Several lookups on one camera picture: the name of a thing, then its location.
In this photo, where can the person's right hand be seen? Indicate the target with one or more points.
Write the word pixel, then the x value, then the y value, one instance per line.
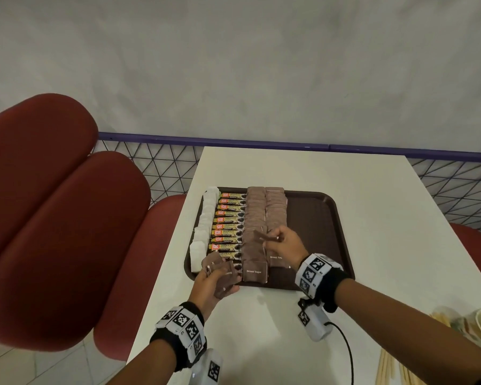
pixel 290 248

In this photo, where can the person's left hand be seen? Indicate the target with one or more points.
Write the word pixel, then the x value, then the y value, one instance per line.
pixel 202 290

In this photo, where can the handful of brown sugar packets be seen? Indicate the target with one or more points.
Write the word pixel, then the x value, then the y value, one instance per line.
pixel 226 280

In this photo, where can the brown paper sugar sachet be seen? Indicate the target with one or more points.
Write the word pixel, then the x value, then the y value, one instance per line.
pixel 262 235

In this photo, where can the brown plastic tray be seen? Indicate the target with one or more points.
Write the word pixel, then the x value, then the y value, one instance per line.
pixel 316 228

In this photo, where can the row of white tea bags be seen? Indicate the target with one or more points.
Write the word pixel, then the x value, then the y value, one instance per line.
pixel 196 256

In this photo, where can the row of brown sugar packets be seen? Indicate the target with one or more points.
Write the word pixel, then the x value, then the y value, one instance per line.
pixel 254 256
pixel 276 208

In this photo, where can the row of gold coffee sachets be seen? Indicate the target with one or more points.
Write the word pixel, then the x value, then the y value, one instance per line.
pixel 226 224

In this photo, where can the white tea bag green tag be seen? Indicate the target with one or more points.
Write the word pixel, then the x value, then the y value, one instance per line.
pixel 213 191

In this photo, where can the bundle of wooden stirrers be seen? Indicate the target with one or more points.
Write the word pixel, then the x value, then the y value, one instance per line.
pixel 385 370

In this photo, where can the person's right forearm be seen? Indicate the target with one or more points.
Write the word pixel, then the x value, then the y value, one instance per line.
pixel 405 328

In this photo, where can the right marker wristband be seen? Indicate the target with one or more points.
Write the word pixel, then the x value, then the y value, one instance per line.
pixel 320 278

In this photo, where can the marker wristband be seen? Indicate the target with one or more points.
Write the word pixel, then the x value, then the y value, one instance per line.
pixel 320 278
pixel 180 328

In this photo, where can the left marker wristband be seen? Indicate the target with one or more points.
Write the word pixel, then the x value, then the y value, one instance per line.
pixel 180 328

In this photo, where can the red padded chair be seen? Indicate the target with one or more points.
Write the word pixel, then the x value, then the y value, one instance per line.
pixel 479 252
pixel 44 216

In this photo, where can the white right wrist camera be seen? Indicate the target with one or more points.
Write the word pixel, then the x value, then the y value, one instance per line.
pixel 314 322

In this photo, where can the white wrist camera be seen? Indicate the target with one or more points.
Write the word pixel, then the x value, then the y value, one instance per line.
pixel 314 322
pixel 208 370

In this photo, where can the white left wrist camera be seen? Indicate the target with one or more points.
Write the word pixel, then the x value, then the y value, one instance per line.
pixel 208 370

